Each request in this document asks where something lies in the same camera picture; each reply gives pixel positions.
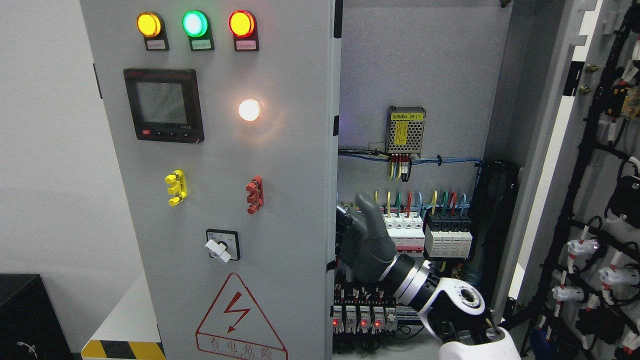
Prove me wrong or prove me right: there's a red electric warning sticker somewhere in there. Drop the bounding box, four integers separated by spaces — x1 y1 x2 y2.
195 273 289 360

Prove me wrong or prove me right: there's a black right cable harness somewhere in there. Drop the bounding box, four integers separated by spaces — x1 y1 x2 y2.
469 160 531 331

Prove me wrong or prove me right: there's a yellow indicator lamp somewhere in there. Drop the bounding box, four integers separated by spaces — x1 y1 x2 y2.
135 11 170 51

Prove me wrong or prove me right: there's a red indicator lamp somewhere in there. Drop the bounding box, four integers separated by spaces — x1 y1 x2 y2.
228 9 259 51

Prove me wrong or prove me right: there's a perforated metal power supply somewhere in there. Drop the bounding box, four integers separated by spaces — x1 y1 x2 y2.
385 105 426 156

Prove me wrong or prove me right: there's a green indicator lamp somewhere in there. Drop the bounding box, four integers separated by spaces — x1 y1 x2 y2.
182 9 215 51

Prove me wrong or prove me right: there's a grey robot hand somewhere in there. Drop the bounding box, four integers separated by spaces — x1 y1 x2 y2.
335 193 397 283

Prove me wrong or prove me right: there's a lower relay terminal row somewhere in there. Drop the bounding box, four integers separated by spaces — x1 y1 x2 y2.
330 281 422 335

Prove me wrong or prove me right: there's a white socket breaker row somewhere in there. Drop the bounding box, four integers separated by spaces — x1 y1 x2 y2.
382 212 425 257

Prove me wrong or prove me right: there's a black digital power meter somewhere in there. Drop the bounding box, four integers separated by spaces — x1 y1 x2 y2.
123 67 205 144

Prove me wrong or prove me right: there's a red terminal clip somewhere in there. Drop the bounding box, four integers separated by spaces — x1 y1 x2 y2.
246 175 265 215

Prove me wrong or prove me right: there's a white rotary selector switch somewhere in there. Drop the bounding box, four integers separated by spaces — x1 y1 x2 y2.
205 228 242 264

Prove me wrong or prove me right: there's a grey cabinet door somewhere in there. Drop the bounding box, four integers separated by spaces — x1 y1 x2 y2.
482 0 639 360
80 0 341 360

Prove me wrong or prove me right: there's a black surge protector block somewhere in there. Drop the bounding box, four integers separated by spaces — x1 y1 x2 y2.
423 210 473 262

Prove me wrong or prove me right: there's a grey cabinet body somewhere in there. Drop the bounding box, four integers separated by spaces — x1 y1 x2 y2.
332 0 531 360

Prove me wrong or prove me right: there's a yellow terminal clip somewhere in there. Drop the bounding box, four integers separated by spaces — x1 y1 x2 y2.
164 169 188 207

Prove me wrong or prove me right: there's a black box at left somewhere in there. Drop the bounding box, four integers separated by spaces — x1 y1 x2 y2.
0 273 74 360

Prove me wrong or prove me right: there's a white glowing indicator lamp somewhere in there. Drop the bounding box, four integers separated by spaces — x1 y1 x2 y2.
238 98 262 122

